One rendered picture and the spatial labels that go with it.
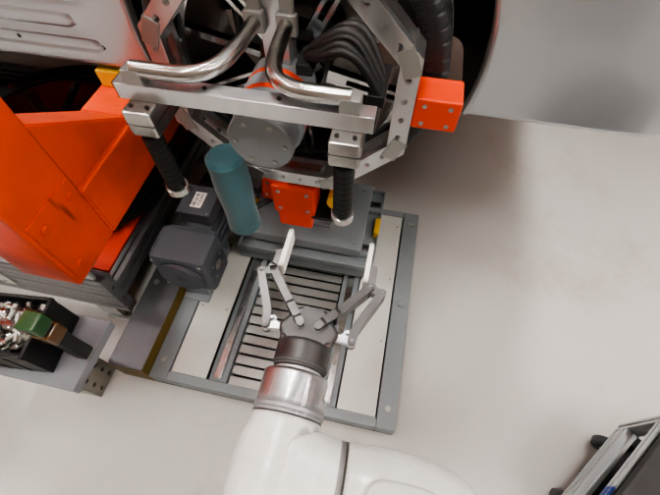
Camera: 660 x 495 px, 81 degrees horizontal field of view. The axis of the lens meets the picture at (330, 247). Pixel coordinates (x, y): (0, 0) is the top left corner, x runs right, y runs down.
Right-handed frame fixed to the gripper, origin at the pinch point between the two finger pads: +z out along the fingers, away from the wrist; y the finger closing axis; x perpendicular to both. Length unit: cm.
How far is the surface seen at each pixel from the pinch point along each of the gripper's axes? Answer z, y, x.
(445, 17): 41.9, 12.1, 16.4
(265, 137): 18.2, -15.8, 4.1
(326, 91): 14.3, -3.6, 18.2
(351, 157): 10.7, 1.0, 9.8
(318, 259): 35, -11, -66
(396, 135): 32.8, 7.4, -3.7
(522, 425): -2, 64, -83
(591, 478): -15, 75, -67
